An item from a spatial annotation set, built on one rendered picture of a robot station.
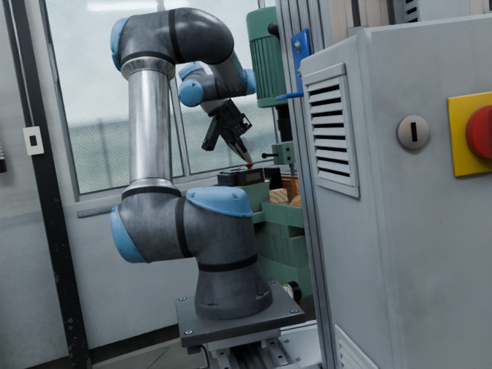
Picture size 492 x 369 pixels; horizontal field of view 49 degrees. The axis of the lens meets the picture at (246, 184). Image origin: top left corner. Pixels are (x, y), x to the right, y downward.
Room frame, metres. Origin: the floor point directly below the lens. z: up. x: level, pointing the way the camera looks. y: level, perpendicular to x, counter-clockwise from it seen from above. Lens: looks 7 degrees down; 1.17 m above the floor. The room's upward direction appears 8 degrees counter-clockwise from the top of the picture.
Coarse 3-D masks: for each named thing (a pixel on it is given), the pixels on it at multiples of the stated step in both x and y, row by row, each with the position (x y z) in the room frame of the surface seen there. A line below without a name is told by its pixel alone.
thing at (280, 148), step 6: (276, 144) 1.82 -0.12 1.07; (282, 144) 1.79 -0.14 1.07; (288, 144) 1.80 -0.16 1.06; (276, 150) 1.82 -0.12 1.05; (282, 150) 1.79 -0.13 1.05; (288, 150) 1.79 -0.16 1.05; (282, 156) 1.79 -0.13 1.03; (288, 156) 1.80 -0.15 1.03; (294, 156) 1.81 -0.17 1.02; (276, 162) 1.83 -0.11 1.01; (282, 162) 1.79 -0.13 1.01; (288, 162) 1.79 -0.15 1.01; (294, 162) 1.80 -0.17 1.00
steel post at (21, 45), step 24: (24, 24) 2.63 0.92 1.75; (24, 48) 2.63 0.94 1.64; (24, 72) 2.60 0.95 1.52; (24, 96) 2.61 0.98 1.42; (24, 120) 2.65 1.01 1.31; (48, 144) 2.64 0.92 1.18; (48, 168) 2.63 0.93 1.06; (48, 192) 2.62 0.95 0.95; (48, 216) 2.61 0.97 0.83; (48, 240) 2.61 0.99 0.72; (72, 264) 2.64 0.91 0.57; (72, 288) 2.63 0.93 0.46; (72, 312) 2.62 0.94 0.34; (72, 336) 2.62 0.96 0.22; (72, 360) 2.61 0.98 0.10
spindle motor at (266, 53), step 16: (256, 16) 1.77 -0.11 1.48; (272, 16) 1.75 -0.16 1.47; (256, 32) 1.78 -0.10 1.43; (256, 48) 1.79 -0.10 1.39; (272, 48) 1.76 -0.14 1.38; (256, 64) 1.79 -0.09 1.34; (272, 64) 1.76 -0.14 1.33; (256, 80) 1.81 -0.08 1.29; (272, 80) 1.76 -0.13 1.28; (256, 96) 1.84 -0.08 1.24; (272, 96) 1.76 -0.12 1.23
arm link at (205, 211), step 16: (192, 192) 0.99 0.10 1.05; (208, 192) 0.99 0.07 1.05; (224, 192) 0.99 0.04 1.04; (240, 192) 1.00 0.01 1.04; (176, 208) 0.99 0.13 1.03; (192, 208) 0.98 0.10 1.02; (208, 208) 0.96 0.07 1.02; (224, 208) 0.96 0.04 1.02; (240, 208) 0.97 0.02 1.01; (176, 224) 0.97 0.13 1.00; (192, 224) 0.97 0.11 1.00; (208, 224) 0.96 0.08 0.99; (224, 224) 0.96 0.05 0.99; (240, 224) 0.97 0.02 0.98; (192, 240) 0.97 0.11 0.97; (208, 240) 0.96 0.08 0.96; (224, 240) 0.96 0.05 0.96; (240, 240) 0.97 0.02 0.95; (192, 256) 1.00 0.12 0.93; (208, 256) 0.97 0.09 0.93; (224, 256) 0.96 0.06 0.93; (240, 256) 0.96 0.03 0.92
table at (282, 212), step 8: (288, 200) 1.67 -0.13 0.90; (264, 208) 1.70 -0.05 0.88; (272, 208) 1.65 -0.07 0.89; (280, 208) 1.61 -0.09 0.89; (288, 208) 1.57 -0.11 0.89; (296, 208) 1.53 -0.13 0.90; (256, 216) 1.69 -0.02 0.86; (264, 216) 1.70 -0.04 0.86; (272, 216) 1.66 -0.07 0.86; (280, 216) 1.61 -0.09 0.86; (288, 216) 1.57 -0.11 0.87; (296, 216) 1.54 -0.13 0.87; (288, 224) 1.58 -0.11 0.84; (296, 224) 1.54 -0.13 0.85
